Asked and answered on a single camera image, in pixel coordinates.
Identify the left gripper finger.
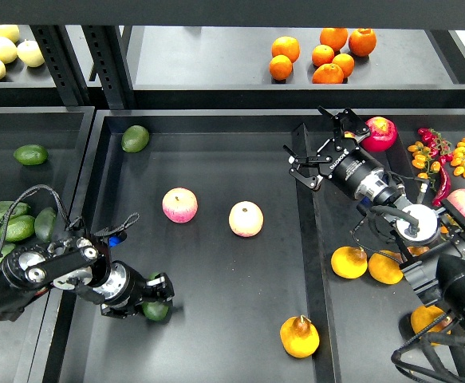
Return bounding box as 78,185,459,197
100,303,140,319
144,272,175,302

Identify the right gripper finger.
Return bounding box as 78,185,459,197
283,145,330,192
317,106,369,152

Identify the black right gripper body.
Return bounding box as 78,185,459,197
320,137,384,199

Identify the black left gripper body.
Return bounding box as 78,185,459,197
94,261,147,311

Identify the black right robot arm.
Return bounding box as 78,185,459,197
286,109,465,382

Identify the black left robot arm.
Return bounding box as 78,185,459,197
0,184,175,322

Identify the yellow pear with long stem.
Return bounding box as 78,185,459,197
330,231,368,279

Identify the dark avocado upright left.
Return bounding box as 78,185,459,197
33,207,57,243

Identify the light green avocado left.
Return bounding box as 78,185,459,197
0,215,35,243

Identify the green avocado at tray corner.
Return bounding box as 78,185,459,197
121,124,150,153

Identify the green avocado in left tray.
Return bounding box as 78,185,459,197
14,144,49,166

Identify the pale yellow pear right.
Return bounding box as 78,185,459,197
17,40,45,68

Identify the pale yellow pear middle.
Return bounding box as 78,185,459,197
0,37,18,64

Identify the red apple right tray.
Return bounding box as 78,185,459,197
361,116,398,152

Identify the orange front bottom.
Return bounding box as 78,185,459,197
312,63,345,84

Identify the orange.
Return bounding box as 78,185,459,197
320,28,349,51
311,44,335,67
269,54,293,81
271,36,301,63
349,28,377,57
332,53,355,78
312,63,345,84

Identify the orange right of centre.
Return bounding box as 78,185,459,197
332,53,355,78

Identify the orange cherry tomato cluster left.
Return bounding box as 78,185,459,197
407,141,441,180

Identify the orange cherry tomato cluster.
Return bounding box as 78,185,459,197
407,141,441,180
451,137,465,179

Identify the pale pink apple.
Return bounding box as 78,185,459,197
228,201,264,238

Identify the orange top right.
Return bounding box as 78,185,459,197
349,28,377,57

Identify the orange top centre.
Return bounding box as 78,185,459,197
320,28,349,51

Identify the pink red apple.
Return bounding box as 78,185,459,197
162,188,198,223

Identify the orange lower left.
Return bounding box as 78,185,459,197
269,54,293,81

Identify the red cherry tomato cluster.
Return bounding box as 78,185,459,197
417,128,453,163

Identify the orange top left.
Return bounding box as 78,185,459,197
271,36,301,63

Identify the red chili pepper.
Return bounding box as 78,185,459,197
432,167,451,207

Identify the black centre tray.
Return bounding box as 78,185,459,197
36,109,465,383

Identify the black tray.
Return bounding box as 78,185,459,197
0,107,94,382
36,109,465,383

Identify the orange cherry tomato cluster right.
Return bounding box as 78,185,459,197
451,137,465,179

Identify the black left tray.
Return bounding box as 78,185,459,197
0,107,94,382

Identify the black tray divider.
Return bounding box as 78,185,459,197
291,122,341,383

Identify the black shelf upright post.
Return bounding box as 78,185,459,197
82,25,136,110

